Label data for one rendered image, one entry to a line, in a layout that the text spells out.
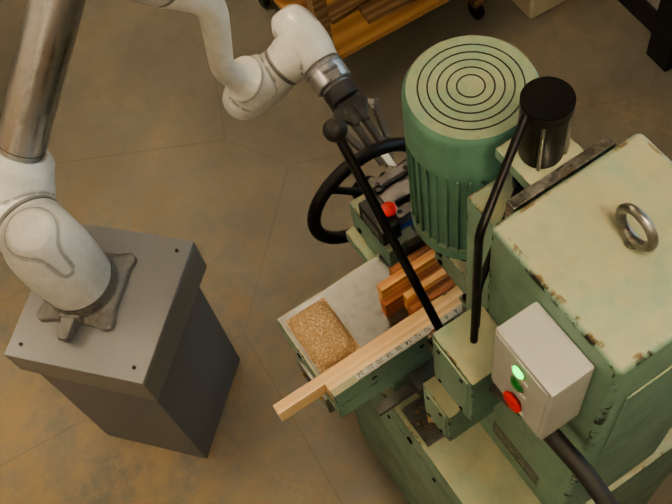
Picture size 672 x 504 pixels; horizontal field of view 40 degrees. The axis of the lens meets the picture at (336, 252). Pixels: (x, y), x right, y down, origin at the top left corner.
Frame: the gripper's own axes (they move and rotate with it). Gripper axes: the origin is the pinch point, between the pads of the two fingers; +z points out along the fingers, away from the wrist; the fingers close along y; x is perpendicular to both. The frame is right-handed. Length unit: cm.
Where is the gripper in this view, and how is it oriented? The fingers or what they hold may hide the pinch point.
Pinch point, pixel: (387, 161)
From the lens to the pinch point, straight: 204.0
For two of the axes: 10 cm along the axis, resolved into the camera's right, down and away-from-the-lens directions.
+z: 5.5, 8.2, -1.2
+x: -0.7, 1.9, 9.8
